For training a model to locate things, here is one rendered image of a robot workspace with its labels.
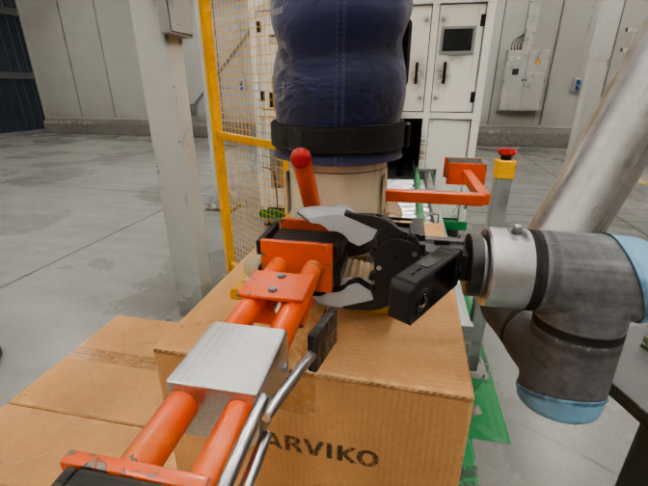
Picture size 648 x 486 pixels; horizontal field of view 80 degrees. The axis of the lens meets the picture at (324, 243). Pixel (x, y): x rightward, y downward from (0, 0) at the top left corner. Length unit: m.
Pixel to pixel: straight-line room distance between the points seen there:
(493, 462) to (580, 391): 1.22
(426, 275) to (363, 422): 0.22
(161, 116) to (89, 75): 11.20
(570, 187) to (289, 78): 0.41
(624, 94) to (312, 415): 0.54
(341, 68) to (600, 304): 0.41
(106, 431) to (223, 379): 0.82
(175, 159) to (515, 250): 1.81
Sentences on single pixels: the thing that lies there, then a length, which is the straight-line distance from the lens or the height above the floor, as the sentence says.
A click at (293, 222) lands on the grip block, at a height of 1.10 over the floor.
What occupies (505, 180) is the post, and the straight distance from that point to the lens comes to 1.66.
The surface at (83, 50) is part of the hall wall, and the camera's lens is 13.28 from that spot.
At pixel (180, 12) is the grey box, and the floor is 1.56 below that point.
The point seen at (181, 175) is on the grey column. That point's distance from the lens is 2.07.
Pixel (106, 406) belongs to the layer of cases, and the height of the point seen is 0.54.
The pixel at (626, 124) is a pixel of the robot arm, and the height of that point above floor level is 1.22.
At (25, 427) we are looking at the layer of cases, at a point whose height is 0.54.
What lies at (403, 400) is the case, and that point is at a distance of 0.49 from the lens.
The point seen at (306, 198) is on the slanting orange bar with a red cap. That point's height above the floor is 1.14.
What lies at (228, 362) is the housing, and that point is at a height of 1.09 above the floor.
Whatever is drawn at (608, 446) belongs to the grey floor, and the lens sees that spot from 1.97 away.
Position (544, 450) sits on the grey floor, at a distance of 1.83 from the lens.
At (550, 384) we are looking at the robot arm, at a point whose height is 0.95.
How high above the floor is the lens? 1.26
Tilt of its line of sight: 22 degrees down
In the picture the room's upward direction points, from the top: straight up
